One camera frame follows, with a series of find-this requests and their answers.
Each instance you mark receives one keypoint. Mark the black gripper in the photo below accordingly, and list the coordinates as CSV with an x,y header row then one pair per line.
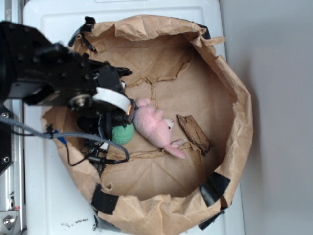
x,y
109,106

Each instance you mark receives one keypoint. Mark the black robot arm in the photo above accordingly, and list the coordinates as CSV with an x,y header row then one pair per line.
x,y
40,72

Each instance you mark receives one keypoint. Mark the green textured ball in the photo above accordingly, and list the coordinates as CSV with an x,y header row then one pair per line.
x,y
122,135

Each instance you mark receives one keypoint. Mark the pink plush bunny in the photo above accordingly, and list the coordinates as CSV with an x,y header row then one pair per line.
x,y
149,122

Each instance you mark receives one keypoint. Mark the brown wood piece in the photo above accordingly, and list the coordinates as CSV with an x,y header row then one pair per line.
x,y
195,134

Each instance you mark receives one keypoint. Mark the brown paper bag bin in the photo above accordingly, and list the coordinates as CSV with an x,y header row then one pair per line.
x,y
175,65

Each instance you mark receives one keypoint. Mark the white plastic tray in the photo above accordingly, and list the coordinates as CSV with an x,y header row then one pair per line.
x,y
54,206

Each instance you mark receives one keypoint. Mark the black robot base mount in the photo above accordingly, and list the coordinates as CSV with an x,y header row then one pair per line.
x,y
6,147

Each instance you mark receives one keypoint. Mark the aluminium frame rail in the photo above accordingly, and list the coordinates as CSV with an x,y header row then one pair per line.
x,y
12,180

